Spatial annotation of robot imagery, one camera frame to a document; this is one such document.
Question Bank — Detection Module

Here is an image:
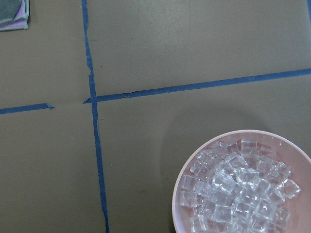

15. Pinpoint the pile of clear ice cubes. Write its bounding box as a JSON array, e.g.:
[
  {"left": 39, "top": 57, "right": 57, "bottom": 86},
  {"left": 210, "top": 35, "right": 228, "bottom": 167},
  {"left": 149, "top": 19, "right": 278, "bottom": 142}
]
[{"left": 177, "top": 138, "right": 301, "bottom": 233}]

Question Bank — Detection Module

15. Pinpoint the pink bowl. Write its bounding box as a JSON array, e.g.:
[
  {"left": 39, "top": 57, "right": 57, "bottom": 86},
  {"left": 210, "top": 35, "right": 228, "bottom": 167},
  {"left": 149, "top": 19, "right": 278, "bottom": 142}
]
[{"left": 172, "top": 129, "right": 311, "bottom": 233}]

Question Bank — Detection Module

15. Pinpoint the grey folded cloth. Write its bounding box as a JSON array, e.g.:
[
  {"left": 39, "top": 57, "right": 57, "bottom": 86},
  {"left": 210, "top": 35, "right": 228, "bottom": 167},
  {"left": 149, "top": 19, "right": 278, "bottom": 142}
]
[{"left": 0, "top": 0, "right": 30, "bottom": 32}]

